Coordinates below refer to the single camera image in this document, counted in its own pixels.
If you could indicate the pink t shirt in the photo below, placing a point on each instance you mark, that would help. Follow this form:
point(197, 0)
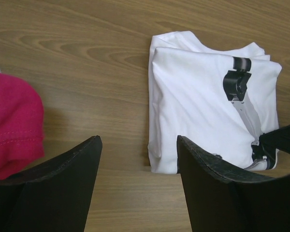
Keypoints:
point(21, 125)

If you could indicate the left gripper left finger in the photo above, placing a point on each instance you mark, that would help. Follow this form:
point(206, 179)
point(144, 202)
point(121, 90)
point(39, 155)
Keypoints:
point(53, 196)

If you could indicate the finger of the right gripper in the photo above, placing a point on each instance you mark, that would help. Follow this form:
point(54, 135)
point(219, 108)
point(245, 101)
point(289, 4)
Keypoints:
point(279, 139)

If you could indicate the white t shirt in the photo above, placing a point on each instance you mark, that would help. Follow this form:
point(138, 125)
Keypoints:
point(224, 101)

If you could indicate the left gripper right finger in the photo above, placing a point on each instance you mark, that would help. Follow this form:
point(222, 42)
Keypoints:
point(222, 197)

